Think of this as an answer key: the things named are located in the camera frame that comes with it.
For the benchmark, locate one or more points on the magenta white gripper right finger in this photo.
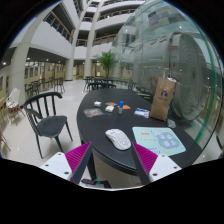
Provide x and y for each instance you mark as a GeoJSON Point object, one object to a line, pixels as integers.
{"type": "Point", "coordinates": [151, 167]}

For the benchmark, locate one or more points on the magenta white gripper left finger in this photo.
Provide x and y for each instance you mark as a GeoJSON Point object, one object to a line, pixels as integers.
{"type": "Point", "coordinates": [71, 165]}

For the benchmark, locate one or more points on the light blue mouse pad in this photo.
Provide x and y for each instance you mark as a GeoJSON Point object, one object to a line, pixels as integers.
{"type": "Point", "coordinates": [159, 140]}

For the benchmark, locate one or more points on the white computer mouse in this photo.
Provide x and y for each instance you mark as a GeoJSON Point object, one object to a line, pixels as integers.
{"type": "Point", "coordinates": [118, 138]}

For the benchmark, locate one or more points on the clear small plastic bag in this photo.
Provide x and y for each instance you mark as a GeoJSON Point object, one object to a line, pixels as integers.
{"type": "Point", "coordinates": [171, 123]}

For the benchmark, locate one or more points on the white plastic package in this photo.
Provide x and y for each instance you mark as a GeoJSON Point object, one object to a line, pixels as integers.
{"type": "Point", "coordinates": [142, 112]}

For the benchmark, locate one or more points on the clear plastic packet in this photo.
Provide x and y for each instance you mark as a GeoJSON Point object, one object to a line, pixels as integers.
{"type": "Point", "coordinates": [93, 112]}

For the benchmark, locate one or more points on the black oval table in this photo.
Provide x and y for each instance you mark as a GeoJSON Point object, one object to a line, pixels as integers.
{"type": "Point", "coordinates": [93, 129]}

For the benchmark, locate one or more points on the black wooden chair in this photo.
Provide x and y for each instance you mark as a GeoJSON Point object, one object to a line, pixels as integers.
{"type": "Point", "coordinates": [41, 113]}

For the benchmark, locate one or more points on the orange flat card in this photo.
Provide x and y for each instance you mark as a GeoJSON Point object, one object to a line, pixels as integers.
{"type": "Point", "coordinates": [126, 107]}

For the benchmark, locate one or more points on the small white box far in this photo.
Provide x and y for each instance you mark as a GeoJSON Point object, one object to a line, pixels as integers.
{"type": "Point", "coordinates": [97, 103]}

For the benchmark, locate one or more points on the small bottle blue cap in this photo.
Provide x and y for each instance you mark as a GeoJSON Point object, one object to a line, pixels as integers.
{"type": "Point", "coordinates": [121, 104]}

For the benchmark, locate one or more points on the brown flat card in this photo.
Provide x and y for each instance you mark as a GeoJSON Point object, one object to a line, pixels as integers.
{"type": "Point", "coordinates": [111, 104]}

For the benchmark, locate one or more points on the brown paper bag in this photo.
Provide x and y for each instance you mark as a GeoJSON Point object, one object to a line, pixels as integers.
{"type": "Point", "coordinates": [164, 93]}

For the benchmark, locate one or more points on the white wicker chair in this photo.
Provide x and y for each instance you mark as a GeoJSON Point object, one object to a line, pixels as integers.
{"type": "Point", "coordinates": [12, 102]}

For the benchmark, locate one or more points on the green potted palm plant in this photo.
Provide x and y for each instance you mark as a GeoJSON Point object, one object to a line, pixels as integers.
{"type": "Point", "coordinates": [107, 61]}

